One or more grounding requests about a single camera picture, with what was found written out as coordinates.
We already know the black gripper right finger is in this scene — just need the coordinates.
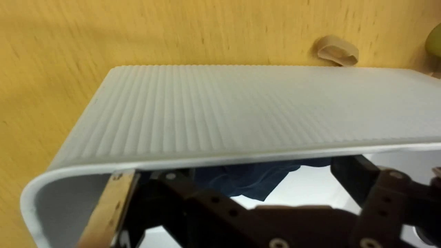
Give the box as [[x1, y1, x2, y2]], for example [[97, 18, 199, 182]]
[[329, 154, 441, 248]]

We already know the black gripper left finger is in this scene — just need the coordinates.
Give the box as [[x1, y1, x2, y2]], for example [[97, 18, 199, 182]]
[[76, 168, 261, 248]]

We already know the dark blue clothing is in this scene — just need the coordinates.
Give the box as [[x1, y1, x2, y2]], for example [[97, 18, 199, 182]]
[[192, 157, 334, 204]]

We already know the white plastic basket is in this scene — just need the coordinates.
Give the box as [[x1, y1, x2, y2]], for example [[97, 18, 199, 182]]
[[19, 63, 441, 248]]

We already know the small tan rubber band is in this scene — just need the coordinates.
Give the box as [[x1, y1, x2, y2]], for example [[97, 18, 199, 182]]
[[313, 34, 361, 67]]

